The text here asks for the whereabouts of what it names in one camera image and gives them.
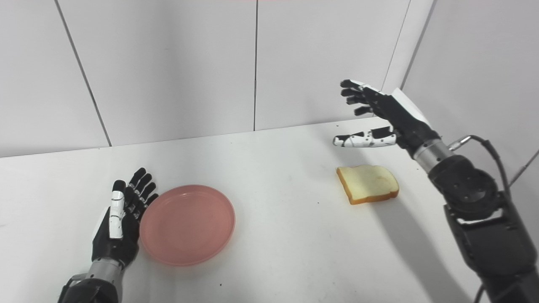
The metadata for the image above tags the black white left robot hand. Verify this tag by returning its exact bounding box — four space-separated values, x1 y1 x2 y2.
91 167 159 268

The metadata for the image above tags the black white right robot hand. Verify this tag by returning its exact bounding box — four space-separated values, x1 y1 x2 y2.
333 79 441 157

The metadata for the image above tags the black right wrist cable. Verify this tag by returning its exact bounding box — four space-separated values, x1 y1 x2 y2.
448 135 512 200

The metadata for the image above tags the slice of white bread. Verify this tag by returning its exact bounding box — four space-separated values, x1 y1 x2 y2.
336 165 400 205

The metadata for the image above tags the pink round plate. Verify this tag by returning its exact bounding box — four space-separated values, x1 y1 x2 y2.
139 184 236 267

